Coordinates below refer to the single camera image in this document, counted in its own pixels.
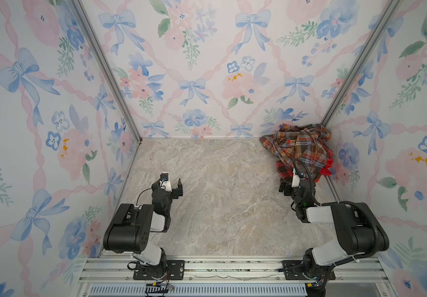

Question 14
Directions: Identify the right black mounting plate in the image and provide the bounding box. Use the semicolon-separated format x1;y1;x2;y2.
278;260;328;282

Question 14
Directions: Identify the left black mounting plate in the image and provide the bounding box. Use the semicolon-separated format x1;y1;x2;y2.
128;260;185;282

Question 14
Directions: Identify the black mounting plate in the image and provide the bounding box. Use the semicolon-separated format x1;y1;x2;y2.
278;260;328;282
128;260;185;282

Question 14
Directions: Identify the brown multicolour plaid shirt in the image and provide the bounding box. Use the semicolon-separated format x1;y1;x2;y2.
259;124;333;176

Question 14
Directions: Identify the aluminium corner post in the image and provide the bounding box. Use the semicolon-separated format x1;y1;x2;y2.
68;0;142;145
321;0;402;126

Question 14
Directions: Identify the right aluminium corner post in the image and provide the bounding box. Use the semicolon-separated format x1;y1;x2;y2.
321;0;402;126

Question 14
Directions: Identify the plain red cloth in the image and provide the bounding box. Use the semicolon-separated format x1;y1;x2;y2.
319;157;333;176

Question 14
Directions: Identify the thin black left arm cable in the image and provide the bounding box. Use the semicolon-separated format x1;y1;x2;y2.
134;186;155;208

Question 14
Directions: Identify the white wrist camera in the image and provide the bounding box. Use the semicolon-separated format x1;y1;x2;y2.
291;169;305;188
160;172;172;193

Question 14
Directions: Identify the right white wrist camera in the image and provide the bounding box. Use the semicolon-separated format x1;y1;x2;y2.
291;169;305;188

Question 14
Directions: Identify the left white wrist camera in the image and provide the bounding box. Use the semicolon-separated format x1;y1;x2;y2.
160;172;172;193

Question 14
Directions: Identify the red black checked shirt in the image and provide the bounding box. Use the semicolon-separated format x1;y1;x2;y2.
276;160;295;183

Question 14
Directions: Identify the left aluminium corner post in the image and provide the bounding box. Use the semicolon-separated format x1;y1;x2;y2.
68;0;142;145

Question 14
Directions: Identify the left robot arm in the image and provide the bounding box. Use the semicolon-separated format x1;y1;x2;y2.
103;173;185;282

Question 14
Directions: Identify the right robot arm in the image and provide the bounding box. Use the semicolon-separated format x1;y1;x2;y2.
279;179;389;292

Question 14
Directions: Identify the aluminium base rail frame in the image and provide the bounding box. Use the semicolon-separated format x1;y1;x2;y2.
74;255;398;297

